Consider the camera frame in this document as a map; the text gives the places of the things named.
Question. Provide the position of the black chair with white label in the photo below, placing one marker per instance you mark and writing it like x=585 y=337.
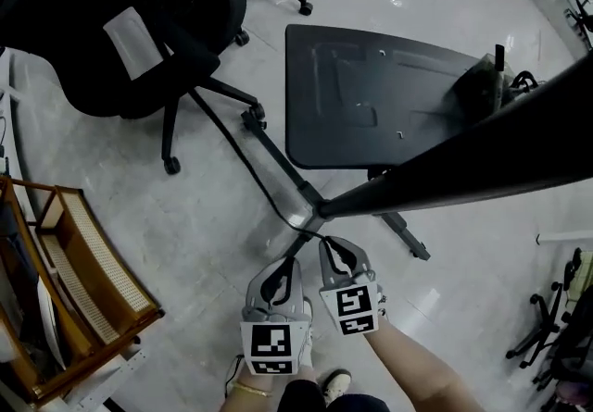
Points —
x=69 y=53

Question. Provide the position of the black TV stand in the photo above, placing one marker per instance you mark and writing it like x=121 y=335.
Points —
x=463 y=160

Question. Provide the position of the white sneaker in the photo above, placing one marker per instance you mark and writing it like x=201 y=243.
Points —
x=336 y=384
x=307 y=340

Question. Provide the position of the wooden rattan rack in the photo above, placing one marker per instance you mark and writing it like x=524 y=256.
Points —
x=88 y=253

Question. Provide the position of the person's left forearm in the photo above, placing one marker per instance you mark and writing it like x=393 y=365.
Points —
x=252 y=403

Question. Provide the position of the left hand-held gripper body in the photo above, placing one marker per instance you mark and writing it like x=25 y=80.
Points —
x=271 y=340

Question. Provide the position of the black trousers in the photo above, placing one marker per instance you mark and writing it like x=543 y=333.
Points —
x=301 y=398

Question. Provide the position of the black chair with star base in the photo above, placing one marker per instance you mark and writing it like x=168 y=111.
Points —
x=546 y=336

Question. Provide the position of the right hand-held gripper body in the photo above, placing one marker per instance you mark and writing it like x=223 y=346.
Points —
x=354 y=308

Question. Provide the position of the black stand shelf tray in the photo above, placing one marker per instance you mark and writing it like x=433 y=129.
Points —
x=347 y=91

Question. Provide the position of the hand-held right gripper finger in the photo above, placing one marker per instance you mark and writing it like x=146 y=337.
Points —
x=361 y=264
x=325 y=269

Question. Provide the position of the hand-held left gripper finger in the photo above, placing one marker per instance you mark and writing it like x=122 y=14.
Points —
x=296 y=290
x=255 y=296

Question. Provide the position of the person's right forearm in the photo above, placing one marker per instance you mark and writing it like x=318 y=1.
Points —
x=417 y=368

